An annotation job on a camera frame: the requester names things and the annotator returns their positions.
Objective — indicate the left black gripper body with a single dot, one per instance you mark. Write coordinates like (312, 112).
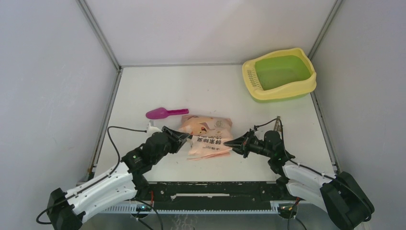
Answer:
(159, 156)

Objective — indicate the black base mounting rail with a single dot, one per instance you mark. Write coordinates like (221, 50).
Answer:
(214, 194)

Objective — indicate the black sealing clip strip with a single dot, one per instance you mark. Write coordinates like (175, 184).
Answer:
(278, 125)

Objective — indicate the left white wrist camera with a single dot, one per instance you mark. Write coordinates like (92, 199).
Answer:
(151, 129)

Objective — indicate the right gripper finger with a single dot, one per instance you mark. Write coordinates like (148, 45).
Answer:
(243, 150)
(242, 140)

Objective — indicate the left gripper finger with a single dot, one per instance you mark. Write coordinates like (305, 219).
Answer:
(176, 144)
(177, 135)

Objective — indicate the magenta plastic scoop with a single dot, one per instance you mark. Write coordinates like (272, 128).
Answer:
(162, 113)

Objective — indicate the white slotted cable duct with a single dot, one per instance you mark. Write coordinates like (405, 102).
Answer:
(124, 208)

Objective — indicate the pink cat litter bag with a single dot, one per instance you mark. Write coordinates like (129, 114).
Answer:
(207, 136)

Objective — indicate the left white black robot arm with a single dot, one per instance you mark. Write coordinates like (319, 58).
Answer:
(68, 210)

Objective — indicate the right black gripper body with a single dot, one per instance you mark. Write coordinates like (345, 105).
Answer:
(258, 147)

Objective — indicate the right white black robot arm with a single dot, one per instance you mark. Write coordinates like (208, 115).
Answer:
(339, 195)

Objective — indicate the yellow green litter box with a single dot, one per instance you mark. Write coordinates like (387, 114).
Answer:
(279, 75)

